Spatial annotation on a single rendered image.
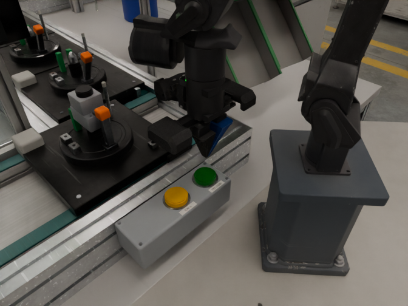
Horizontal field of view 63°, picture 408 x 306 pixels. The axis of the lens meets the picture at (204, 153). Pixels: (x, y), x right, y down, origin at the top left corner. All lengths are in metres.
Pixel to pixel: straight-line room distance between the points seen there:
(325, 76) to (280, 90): 0.67
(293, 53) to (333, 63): 0.55
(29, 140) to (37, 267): 0.27
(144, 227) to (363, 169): 0.34
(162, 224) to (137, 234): 0.04
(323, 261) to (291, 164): 0.20
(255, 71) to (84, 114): 0.43
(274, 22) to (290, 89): 0.23
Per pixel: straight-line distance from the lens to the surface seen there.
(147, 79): 0.93
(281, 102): 1.03
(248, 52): 0.85
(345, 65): 0.42
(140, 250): 0.53
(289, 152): 0.53
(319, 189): 0.48
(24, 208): 0.70
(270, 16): 0.97
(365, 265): 0.68
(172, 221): 0.55
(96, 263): 0.60
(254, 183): 0.75
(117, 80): 0.91
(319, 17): 2.38
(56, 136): 0.75
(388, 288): 0.67
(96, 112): 0.60
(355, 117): 0.48
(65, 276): 0.58
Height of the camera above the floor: 1.39
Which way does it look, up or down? 41 degrees down
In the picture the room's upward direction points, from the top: straight up
